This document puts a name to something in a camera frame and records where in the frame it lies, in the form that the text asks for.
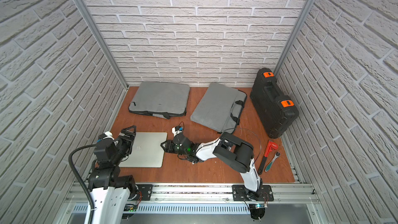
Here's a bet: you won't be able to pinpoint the silver apple laptop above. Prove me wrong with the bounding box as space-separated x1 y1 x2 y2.
119 132 167 168

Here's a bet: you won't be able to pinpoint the grey laptop bag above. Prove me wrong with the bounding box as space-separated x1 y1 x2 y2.
190 83 247 134
129 82 190 119

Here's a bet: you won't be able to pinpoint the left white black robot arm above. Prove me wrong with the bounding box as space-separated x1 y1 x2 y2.
85 125 137 224

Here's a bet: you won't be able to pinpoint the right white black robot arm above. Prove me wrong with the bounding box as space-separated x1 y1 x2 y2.
160 125 262 201

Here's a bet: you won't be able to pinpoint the red black pipe wrench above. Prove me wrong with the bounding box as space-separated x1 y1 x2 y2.
258 140 279 175

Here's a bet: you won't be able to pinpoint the black tool case orange latches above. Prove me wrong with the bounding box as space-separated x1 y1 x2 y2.
250 68 299 139

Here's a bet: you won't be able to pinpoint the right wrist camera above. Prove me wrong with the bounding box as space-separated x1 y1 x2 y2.
172 125 183 136

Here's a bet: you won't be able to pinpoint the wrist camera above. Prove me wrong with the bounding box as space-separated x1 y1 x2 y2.
172 125 183 136
97 131 114 142

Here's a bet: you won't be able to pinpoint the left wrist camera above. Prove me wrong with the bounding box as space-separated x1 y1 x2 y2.
97 131 114 142

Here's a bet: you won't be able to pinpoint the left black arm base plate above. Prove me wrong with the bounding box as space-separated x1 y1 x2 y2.
133 184 153 201

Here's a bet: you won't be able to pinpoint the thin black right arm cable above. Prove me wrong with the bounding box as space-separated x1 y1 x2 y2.
229 127 262 162

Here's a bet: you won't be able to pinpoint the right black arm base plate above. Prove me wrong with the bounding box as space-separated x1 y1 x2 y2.
232 185 274 202

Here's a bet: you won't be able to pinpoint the green handled ratchet wrench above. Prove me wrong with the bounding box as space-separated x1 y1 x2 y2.
264 151 280 172

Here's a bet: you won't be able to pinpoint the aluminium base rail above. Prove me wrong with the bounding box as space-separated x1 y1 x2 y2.
63 181 321 206

